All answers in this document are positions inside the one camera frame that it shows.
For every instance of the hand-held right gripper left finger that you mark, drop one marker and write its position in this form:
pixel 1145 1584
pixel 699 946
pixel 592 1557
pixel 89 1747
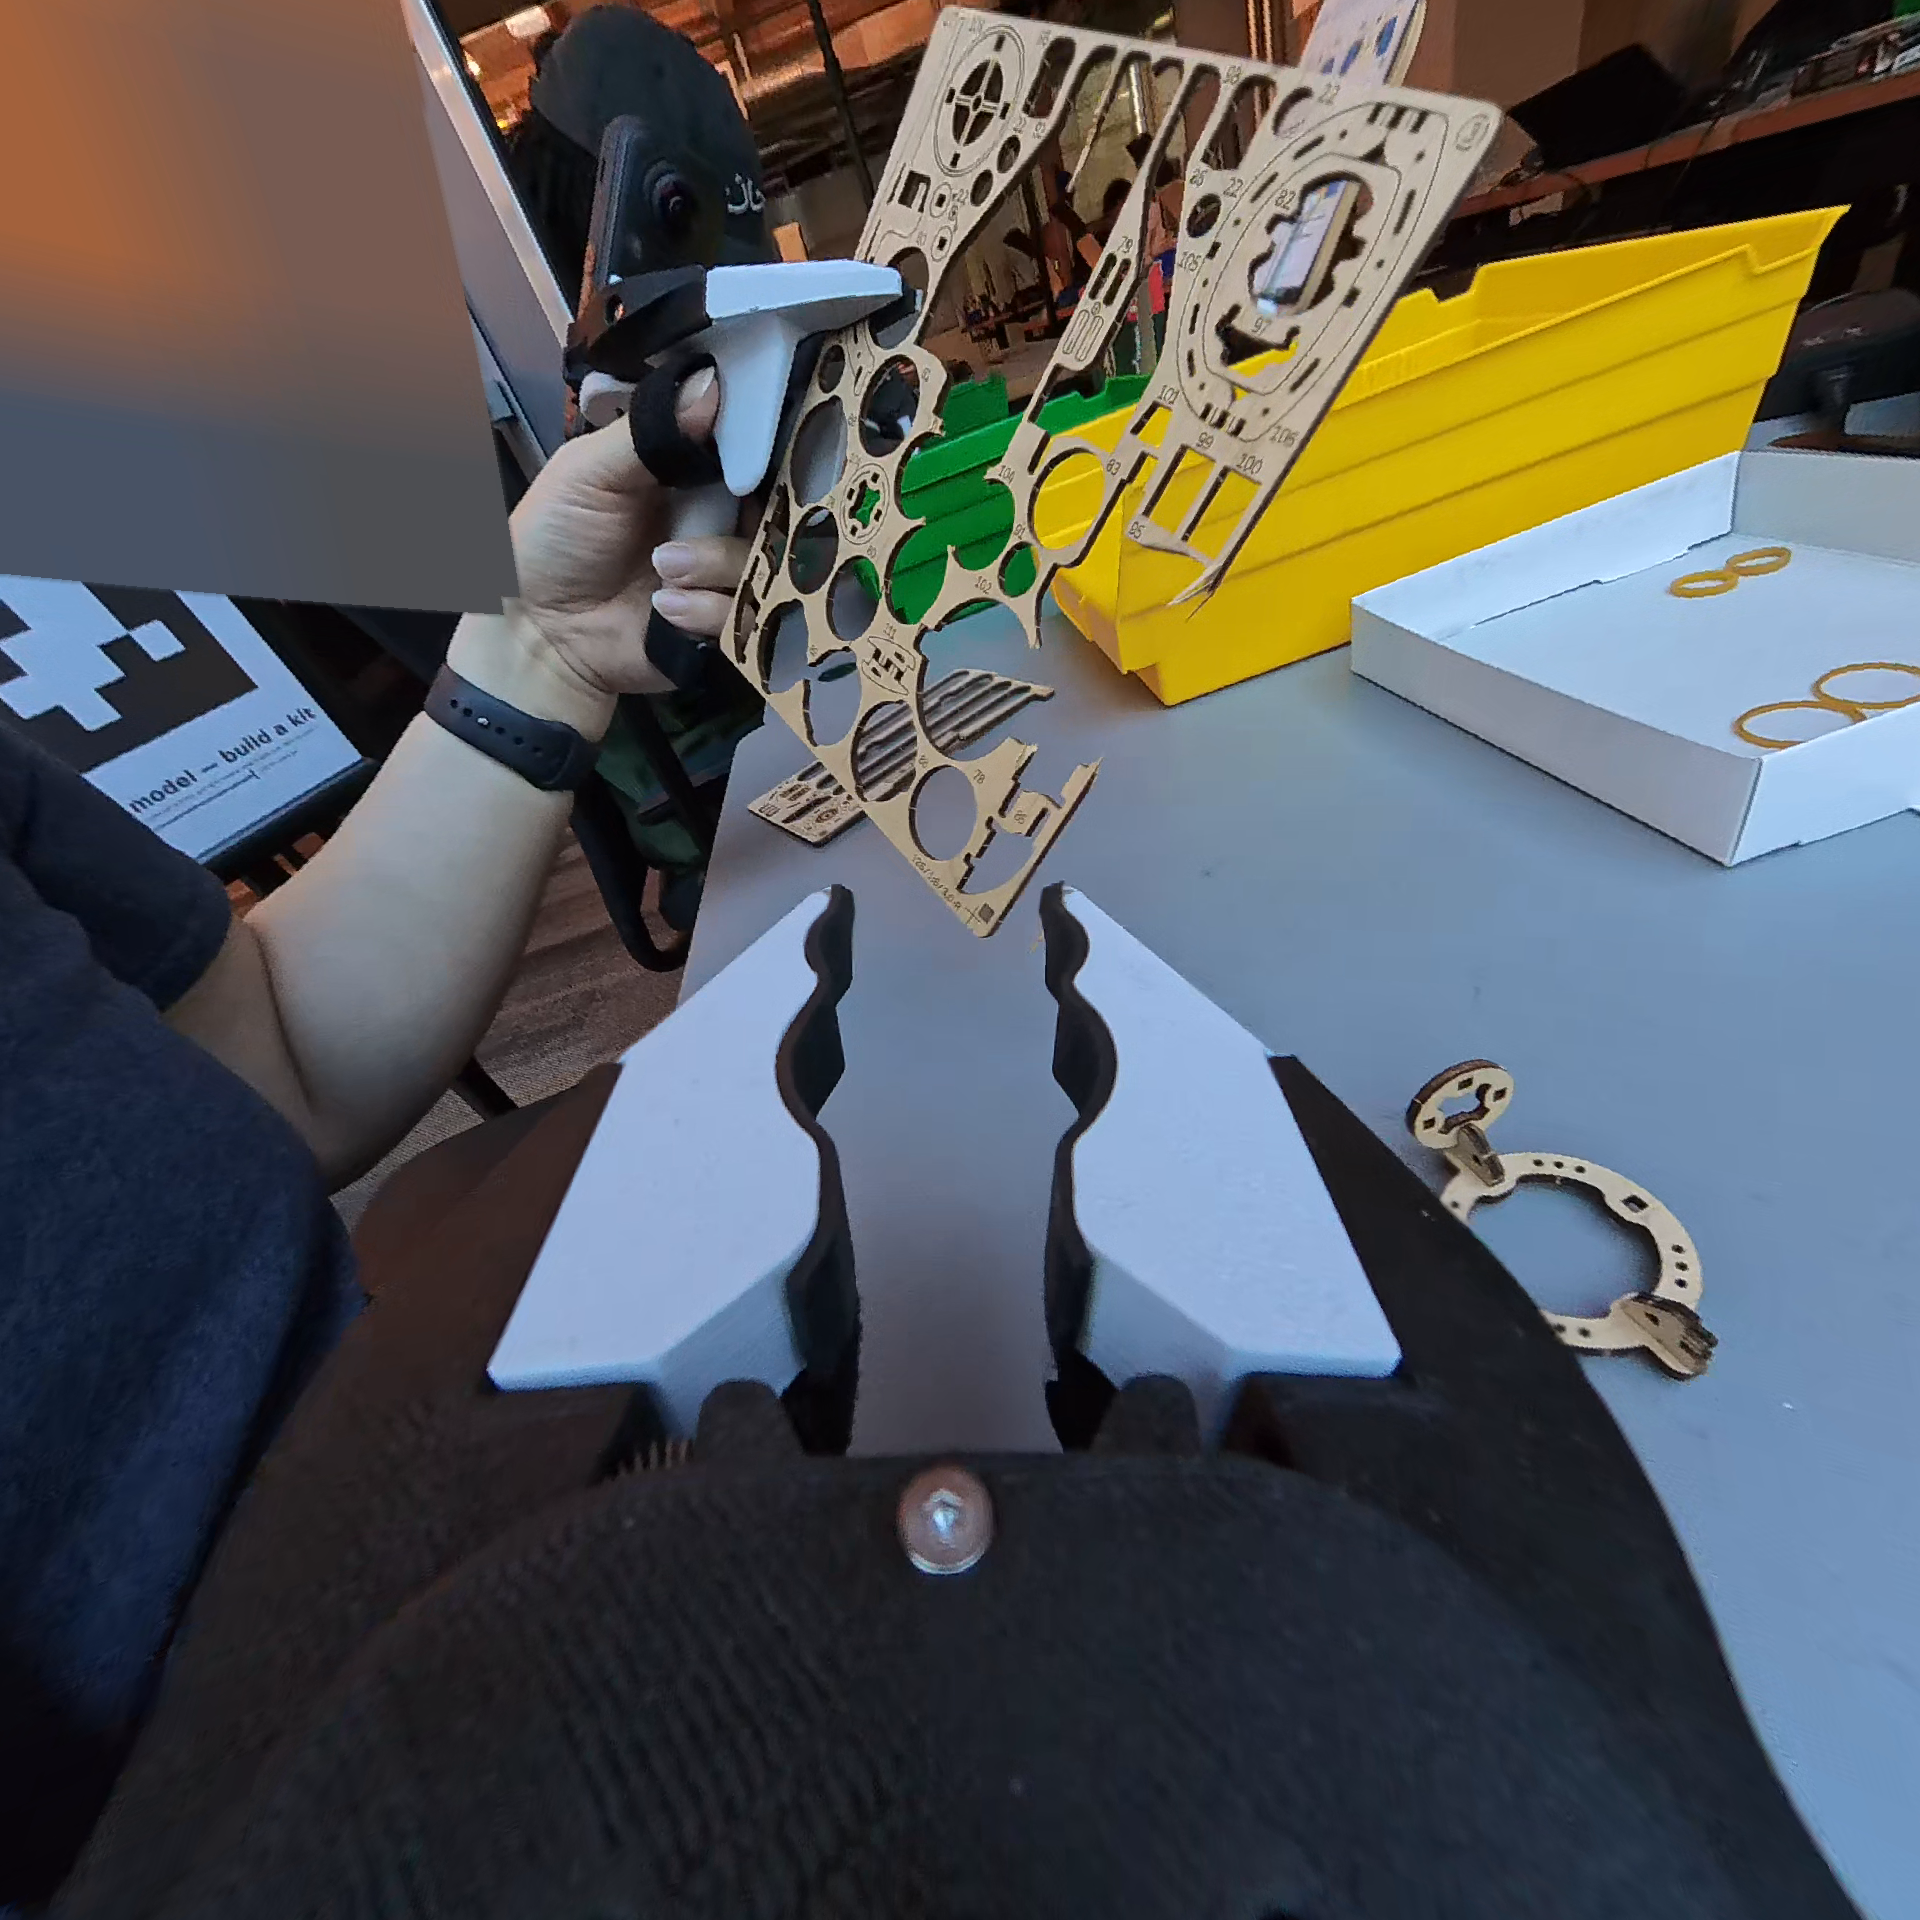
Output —
pixel 675 1200

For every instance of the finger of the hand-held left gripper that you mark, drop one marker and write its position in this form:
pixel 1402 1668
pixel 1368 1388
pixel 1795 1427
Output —
pixel 795 294

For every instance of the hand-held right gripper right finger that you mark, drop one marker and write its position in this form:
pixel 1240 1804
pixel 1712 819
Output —
pixel 1198 1200

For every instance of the laser-cut wooden parts sheet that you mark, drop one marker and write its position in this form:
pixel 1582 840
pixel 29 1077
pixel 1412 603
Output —
pixel 1387 166

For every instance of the person's left forearm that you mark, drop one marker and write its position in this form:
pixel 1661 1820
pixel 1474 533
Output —
pixel 403 932

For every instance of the person's left hand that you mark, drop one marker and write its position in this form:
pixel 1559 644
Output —
pixel 585 557

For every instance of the grey framed display panel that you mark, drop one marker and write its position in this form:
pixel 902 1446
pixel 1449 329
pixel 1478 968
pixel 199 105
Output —
pixel 479 226

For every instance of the green plastic bin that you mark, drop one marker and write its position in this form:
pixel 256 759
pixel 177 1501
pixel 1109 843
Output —
pixel 959 449

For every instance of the dark green cloth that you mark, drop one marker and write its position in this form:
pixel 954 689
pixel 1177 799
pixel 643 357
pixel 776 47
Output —
pixel 661 779

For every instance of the slotted wooden sheet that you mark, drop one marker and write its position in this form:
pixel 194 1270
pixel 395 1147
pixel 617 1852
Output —
pixel 989 698

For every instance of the black wrist watch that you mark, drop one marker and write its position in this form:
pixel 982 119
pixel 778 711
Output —
pixel 510 734

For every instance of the black framed marker sign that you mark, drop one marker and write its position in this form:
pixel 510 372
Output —
pixel 226 779

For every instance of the white cardboard box tray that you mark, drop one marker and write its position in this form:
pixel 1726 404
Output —
pixel 1573 705

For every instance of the white instruction poster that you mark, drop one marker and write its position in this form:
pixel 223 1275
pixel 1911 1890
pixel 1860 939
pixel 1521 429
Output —
pixel 1372 39

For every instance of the yellow rubber band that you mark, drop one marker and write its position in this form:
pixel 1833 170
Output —
pixel 1677 584
pixel 1786 559
pixel 1742 732
pixel 1818 683

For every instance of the yellow plastic bin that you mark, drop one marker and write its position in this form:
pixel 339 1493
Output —
pixel 1573 391

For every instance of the long wooden workbench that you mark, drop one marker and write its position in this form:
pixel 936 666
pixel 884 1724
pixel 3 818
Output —
pixel 1726 130

